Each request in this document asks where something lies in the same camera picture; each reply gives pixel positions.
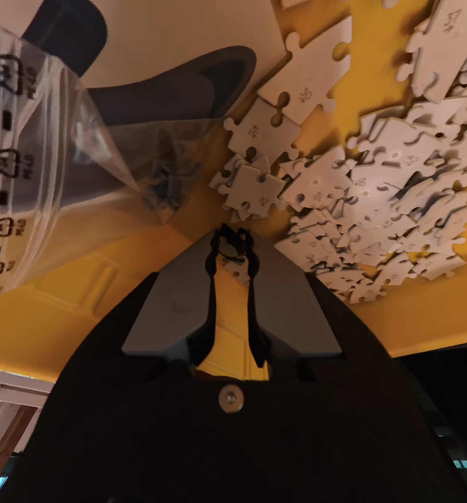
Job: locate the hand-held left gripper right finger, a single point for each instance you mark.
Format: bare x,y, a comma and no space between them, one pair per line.
296,314

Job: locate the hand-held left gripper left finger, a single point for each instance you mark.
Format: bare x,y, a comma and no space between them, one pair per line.
170,310

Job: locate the yellow plastic bin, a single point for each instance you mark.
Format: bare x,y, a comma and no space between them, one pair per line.
60,322

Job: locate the pile of puzzle pieces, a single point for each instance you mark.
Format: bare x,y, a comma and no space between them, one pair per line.
375,177

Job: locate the clear bag of blue parts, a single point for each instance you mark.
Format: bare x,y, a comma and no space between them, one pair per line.
60,157

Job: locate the white paper sheet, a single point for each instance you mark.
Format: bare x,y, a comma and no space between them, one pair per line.
178,27

